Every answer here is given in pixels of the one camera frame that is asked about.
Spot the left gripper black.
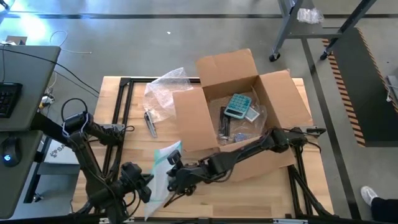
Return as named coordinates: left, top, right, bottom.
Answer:
left=119, top=174, right=155, bottom=205

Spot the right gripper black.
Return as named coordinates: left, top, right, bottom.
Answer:
left=163, top=161, right=208, bottom=208

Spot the clear teal-edged zip pouch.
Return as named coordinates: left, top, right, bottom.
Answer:
left=143, top=140, right=184, bottom=222

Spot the grey box cutter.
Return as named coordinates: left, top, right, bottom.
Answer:
left=144, top=111, right=159, bottom=139

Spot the brown cardboard box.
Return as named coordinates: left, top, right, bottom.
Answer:
left=172, top=48, right=314, bottom=183

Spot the clear bubble wrap sheet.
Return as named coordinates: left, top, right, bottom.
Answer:
left=142, top=67, right=195, bottom=124

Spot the black stapler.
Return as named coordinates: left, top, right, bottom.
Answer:
left=218, top=106, right=233, bottom=138

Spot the teal calculator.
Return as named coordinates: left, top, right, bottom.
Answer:
left=223, top=93, right=253, bottom=120

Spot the white box with logo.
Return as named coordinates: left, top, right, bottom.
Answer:
left=43, top=126, right=94, bottom=166

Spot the black diagonal support bar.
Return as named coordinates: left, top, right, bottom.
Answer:
left=30, top=112, right=88, bottom=154

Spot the white power adapter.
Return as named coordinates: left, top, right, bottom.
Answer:
left=39, top=93, right=56, bottom=110

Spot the black computer mouse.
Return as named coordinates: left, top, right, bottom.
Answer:
left=0, top=138, right=22, bottom=168

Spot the black keyboard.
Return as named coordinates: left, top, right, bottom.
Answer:
left=0, top=82, right=23, bottom=119

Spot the grey desk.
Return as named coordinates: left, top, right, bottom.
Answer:
left=0, top=45, right=62, bottom=220

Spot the small cardboard piece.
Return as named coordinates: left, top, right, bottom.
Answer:
left=4, top=35, right=28, bottom=46

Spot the person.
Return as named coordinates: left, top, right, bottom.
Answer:
left=360, top=185, right=398, bottom=223

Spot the grey metal cart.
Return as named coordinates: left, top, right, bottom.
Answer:
left=269, top=0, right=379, bottom=62

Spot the black mat orange-striped edge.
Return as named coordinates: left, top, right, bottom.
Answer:
left=322, top=27, right=398, bottom=147

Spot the crumpled clear plastic bag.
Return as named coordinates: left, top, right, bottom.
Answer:
left=296, top=7, right=325, bottom=25

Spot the grey box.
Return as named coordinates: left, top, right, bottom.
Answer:
left=386, top=74, right=398, bottom=103

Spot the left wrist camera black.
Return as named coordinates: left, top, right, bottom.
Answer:
left=120, top=161, right=144, bottom=182

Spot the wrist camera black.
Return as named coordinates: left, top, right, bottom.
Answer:
left=167, top=149, right=183, bottom=166
left=120, top=161, right=144, bottom=182

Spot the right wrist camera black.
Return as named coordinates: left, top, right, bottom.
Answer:
left=167, top=149, right=183, bottom=166

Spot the silver bracket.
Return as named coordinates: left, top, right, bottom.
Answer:
left=272, top=218, right=308, bottom=224
left=98, top=217, right=135, bottom=224

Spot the black desk cable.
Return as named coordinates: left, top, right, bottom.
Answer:
left=0, top=46, right=100, bottom=98

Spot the white floor cable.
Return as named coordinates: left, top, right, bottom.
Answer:
left=49, top=30, right=93, bottom=55

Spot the thin white cable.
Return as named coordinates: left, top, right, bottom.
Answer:
left=384, top=83, right=398, bottom=103

